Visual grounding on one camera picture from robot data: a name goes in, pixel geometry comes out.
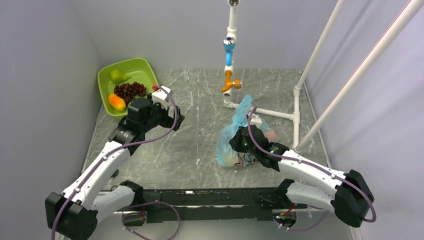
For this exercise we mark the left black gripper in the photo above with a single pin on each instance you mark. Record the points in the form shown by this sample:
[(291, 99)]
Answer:
[(169, 122)]

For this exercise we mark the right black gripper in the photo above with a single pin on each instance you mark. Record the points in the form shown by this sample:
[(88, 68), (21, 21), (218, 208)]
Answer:
[(235, 142)]

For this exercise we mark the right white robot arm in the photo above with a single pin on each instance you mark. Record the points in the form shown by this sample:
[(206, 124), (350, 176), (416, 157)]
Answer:
[(345, 194)]

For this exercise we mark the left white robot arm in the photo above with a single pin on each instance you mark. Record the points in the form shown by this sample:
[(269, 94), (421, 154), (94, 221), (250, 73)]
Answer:
[(75, 212)]

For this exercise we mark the dark red fake grapes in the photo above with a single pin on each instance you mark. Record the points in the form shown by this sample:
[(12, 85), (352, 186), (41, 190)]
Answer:
[(128, 91)]

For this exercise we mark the orange fake mango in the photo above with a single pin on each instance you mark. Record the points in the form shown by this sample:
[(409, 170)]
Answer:
[(117, 102)]

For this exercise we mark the green fake pear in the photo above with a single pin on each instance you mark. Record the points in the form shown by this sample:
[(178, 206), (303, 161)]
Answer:
[(117, 76)]

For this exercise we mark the green plastic tray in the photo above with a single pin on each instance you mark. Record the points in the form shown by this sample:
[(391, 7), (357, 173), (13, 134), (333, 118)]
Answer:
[(138, 69)]

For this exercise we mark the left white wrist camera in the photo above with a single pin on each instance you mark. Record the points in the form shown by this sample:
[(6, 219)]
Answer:
[(159, 96)]

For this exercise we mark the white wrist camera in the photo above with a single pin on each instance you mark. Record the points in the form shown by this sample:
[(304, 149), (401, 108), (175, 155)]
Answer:
[(255, 120), (159, 96)]

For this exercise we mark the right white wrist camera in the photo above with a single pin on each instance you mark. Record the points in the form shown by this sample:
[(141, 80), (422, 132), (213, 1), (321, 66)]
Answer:
[(255, 120)]

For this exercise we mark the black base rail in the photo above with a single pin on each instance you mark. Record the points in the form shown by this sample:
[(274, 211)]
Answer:
[(260, 203)]

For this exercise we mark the white pvc pipe frame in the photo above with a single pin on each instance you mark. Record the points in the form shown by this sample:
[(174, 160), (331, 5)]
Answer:
[(384, 110)]

